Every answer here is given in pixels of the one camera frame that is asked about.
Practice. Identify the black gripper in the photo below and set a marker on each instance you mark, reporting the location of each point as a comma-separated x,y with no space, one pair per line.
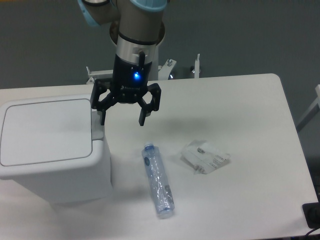
130,77

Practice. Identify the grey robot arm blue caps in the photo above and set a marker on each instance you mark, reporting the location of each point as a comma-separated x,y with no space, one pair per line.
139,28

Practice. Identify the grey trash can push button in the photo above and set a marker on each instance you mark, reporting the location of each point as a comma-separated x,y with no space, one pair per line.
97,130

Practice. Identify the white plastic trash can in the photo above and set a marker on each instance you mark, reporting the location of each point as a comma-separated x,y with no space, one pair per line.
46,146

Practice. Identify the crumpled clear plastic bag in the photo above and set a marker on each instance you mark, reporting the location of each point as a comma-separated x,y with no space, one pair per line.
204,156

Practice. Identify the clear plastic water bottle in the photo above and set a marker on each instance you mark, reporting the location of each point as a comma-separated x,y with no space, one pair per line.
158,181

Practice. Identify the black device at table corner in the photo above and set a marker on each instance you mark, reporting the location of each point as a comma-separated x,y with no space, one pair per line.
312,214

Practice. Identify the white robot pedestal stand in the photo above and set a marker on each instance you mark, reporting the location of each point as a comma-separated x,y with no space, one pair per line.
157,72

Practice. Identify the white frame at right edge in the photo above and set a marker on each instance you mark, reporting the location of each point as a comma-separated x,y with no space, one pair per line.
310,112

